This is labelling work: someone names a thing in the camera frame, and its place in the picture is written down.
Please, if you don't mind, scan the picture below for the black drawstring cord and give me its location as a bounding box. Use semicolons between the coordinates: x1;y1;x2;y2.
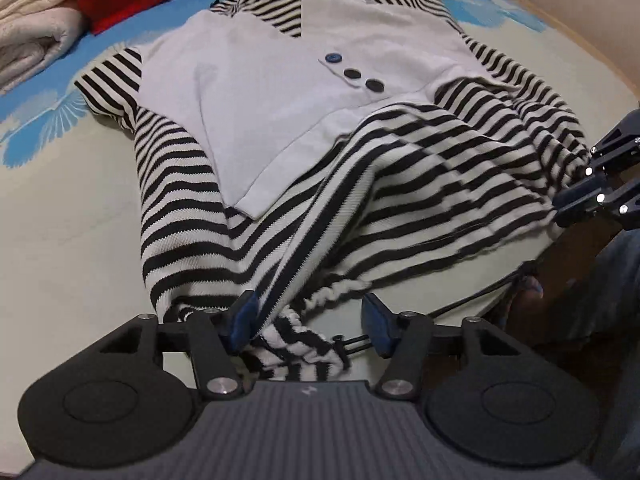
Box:
328;259;539;356

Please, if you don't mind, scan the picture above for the blue cloud pattern bedsheet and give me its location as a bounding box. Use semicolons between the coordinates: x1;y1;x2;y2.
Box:
0;0;551;168

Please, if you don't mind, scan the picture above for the white black striped sweater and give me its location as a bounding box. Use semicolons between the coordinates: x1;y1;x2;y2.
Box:
75;0;589;380

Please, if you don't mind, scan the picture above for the beige folded blanket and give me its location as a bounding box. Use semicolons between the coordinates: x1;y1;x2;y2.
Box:
1;0;85;94

